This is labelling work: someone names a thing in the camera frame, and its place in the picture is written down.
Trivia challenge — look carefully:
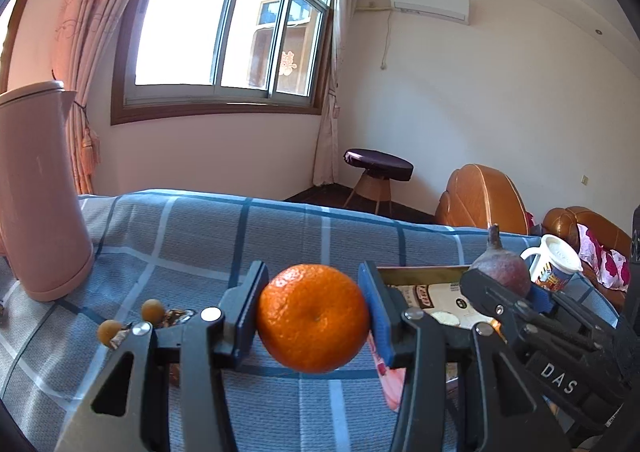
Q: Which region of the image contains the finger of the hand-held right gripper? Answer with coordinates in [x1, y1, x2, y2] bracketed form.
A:
[527, 284, 626, 333]
[459, 269, 621, 364]

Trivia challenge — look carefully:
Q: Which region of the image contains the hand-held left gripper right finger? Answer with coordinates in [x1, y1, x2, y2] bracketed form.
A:
[357, 260, 571, 452]

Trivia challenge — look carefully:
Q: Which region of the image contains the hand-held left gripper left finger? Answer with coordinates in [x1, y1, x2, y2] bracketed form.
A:
[55, 260, 271, 452]

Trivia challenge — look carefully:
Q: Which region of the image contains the rectangular metal tin tray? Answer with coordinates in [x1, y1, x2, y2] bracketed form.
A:
[367, 264, 501, 410]

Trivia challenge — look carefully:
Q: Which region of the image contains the orange mandarin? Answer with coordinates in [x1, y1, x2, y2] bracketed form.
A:
[256, 263, 371, 374]

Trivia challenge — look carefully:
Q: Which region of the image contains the white cartoon print mug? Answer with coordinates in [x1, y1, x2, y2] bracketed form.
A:
[520, 237, 581, 293]

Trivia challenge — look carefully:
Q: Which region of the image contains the printed paper leaflet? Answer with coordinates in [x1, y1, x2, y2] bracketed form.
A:
[395, 282, 481, 330]

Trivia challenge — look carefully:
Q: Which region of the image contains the cream plastic mug lid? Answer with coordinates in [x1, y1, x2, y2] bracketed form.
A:
[540, 234, 584, 273]

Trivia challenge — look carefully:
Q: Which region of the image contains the brown longan peel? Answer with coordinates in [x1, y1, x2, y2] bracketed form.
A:
[160, 308, 196, 327]

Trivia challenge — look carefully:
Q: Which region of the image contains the pink floral cloth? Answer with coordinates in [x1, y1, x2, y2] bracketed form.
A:
[577, 224, 631, 293]

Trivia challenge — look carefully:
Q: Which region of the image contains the low brown leather armchair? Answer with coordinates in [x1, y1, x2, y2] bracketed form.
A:
[542, 206, 633, 293]

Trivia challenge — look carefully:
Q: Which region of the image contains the tall brown leather armchair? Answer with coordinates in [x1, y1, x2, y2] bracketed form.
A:
[434, 163, 533, 235]

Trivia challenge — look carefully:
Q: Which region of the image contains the round dark cushioned stool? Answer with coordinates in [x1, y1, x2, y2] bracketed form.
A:
[342, 148, 415, 215]

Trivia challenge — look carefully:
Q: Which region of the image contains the curtain tassel tieback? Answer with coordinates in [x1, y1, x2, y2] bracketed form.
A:
[74, 102, 102, 179]

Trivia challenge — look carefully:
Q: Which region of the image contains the pink kettle jug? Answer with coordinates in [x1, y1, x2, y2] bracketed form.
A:
[0, 80, 96, 303]

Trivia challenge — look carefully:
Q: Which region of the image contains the white sheer curtain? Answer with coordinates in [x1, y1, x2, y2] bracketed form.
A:
[312, 0, 373, 187]

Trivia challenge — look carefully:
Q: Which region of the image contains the sliding glass window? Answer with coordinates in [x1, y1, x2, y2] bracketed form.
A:
[111, 0, 336, 125]

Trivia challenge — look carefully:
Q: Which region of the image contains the pink patterned curtain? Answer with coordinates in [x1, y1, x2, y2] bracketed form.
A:
[50, 0, 176, 195]

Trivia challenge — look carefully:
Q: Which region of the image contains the white air conditioner cord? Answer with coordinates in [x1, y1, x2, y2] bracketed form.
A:
[380, 9, 393, 71]

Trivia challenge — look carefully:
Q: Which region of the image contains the white wall air conditioner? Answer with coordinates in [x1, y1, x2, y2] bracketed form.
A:
[390, 0, 471, 26]

